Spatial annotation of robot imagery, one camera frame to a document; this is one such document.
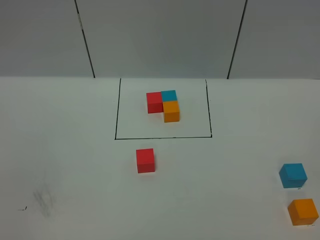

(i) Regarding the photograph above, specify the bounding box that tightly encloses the orange template cube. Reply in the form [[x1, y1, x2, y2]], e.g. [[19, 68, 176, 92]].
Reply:
[[163, 100, 180, 123]]

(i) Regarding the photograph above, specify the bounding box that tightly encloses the red template cube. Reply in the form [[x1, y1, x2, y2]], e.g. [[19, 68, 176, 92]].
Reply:
[[146, 92, 163, 114]]

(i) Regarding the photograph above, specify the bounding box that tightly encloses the blue template cube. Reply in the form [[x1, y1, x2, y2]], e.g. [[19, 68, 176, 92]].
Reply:
[[161, 90, 178, 102]]

